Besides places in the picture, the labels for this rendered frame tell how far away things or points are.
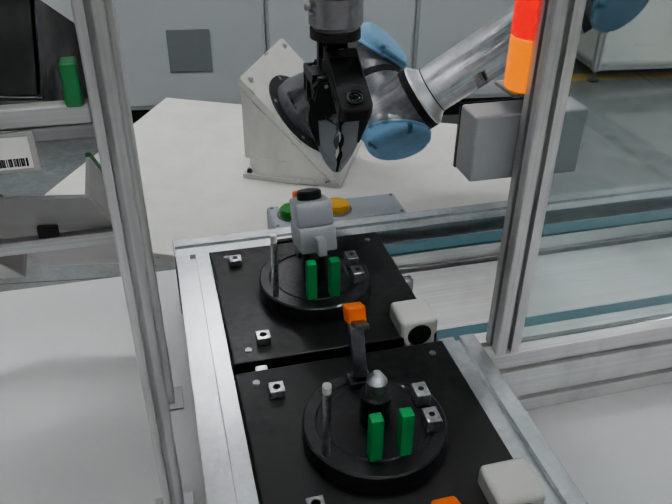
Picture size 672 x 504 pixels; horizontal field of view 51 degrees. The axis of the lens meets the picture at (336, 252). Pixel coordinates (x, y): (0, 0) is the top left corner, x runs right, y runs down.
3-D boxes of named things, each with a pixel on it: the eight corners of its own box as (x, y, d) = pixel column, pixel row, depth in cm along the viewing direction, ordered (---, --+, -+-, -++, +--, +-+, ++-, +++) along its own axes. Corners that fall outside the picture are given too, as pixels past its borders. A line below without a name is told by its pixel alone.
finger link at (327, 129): (328, 158, 111) (328, 102, 106) (338, 175, 106) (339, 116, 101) (309, 160, 110) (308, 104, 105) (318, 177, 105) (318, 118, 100)
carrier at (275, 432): (236, 387, 77) (228, 294, 70) (440, 353, 82) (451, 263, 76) (276, 587, 57) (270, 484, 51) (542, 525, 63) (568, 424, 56)
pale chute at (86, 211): (45, 265, 90) (47, 232, 91) (149, 262, 91) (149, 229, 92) (-60, 202, 63) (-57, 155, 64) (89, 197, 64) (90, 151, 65)
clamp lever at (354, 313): (347, 374, 72) (341, 303, 71) (366, 371, 73) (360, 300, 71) (357, 386, 69) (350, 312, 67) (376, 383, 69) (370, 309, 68)
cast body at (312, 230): (292, 242, 89) (286, 188, 87) (326, 237, 90) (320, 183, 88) (305, 259, 81) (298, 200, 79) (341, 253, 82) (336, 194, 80)
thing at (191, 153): (167, 108, 182) (166, 97, 181) (522, 141, 166) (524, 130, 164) (1, 245, 124) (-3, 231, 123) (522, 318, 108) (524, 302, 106)
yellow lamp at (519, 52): (494, 80, 70) (501, 30, 68) (539, 76, 71) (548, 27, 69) (517, 96, 66) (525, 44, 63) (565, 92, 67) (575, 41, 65)
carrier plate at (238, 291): (211, 264, 98) (210, 251, 97) (375, 242, 103) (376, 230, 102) (234, 378, 78) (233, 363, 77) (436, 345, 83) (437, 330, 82)
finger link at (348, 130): (347, 157, 111) (348, 101, 107) (358, 172, 107) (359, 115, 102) (328, 158, 111) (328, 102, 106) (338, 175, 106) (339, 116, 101)
